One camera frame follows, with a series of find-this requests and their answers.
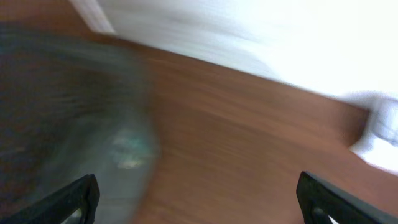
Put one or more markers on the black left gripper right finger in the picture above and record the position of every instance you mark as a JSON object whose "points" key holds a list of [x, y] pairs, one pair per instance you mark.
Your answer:
{"points": [[323, 202]]}

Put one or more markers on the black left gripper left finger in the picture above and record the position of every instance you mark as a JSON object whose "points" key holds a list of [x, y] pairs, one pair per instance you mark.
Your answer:
{"points": [[74, 203]]}

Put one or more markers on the white barcode scanner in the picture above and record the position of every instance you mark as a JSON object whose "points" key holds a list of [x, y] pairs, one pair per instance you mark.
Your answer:
{"points": [[377, 145]]}

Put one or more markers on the grey plastic mesh basket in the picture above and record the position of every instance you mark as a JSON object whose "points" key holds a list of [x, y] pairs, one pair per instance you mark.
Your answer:
{"points": [[69, 108]]}

